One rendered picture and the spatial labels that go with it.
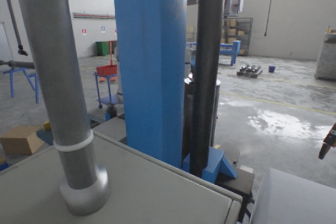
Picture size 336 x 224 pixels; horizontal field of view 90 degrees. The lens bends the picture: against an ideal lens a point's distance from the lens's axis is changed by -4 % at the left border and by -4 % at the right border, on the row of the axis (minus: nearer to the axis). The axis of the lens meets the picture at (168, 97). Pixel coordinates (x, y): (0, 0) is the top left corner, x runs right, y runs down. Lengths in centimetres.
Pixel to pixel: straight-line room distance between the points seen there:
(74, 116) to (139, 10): 45
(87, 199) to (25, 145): 319
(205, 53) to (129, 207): 52
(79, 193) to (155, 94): 42
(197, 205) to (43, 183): 20
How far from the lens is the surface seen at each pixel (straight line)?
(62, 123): 18
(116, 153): 31
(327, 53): 871
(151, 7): 55
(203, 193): 25
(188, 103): 105
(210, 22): 62
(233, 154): 127
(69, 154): 20
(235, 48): 960
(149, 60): 56
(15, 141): 346
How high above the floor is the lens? 176
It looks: 21 degrees down
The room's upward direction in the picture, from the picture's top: straight up
